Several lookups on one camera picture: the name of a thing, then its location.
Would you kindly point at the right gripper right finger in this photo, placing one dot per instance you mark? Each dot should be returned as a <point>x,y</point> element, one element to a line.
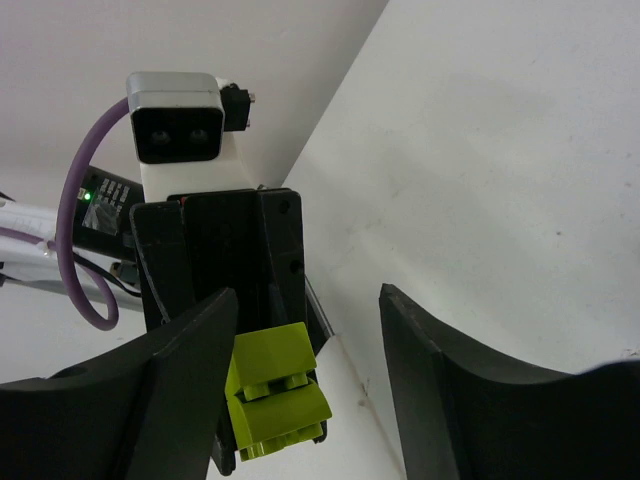
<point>467,411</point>

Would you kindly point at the large lime green lego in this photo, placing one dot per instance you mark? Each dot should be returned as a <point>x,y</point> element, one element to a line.
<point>272,397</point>

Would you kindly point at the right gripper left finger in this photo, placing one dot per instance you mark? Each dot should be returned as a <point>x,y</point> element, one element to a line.
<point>147,409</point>

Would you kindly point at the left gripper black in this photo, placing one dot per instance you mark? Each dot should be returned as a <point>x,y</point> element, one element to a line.
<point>174,253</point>

